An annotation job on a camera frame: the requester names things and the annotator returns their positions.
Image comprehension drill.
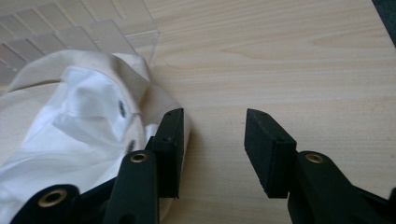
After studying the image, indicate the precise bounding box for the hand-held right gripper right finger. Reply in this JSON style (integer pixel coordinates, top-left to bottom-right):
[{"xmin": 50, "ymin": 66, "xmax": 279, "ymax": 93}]
[{"xmin": 244, "ymin": 107, "xmax": 298, "ymax": 200}]

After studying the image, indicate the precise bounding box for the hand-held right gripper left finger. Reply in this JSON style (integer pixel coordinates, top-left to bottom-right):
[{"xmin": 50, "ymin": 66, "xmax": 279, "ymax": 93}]
[{"xmin": 145, "ymin": 107, "xmax": 185, "ymax": 200}]

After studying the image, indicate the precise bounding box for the white baseball cap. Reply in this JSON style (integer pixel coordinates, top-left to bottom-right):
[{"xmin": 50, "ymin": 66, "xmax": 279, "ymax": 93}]
[{"xmin": 0, "ymin": 49, "xmax": 192, "ymax": 224}]

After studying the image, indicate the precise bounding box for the clear acrylic divided organizer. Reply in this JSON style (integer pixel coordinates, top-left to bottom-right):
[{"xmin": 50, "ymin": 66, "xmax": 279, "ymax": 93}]
[{"xmin": 0, "ymin": 0, "xmax": 161, "ymax": 91}]

